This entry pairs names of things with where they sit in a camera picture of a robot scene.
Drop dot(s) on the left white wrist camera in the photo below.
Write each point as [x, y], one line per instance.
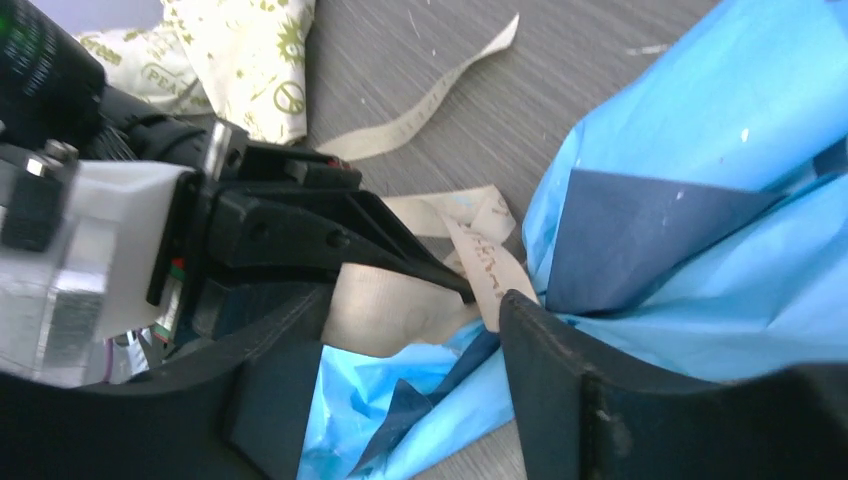
[65, 303]

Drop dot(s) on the cream patterned cloth bag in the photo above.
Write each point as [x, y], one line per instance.
[243, 60]

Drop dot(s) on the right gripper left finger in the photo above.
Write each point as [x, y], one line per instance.
[236, 409]

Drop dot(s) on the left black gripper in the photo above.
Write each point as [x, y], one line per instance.
[251, 218]

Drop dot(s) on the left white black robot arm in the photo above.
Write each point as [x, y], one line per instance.
[51, 95]

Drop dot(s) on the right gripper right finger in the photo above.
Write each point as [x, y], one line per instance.
[585, 410]

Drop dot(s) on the beige tote bag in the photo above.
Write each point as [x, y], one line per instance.
[437, 263]

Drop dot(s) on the blue wrapping paper sheet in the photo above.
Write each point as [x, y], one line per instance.
[696, 221]

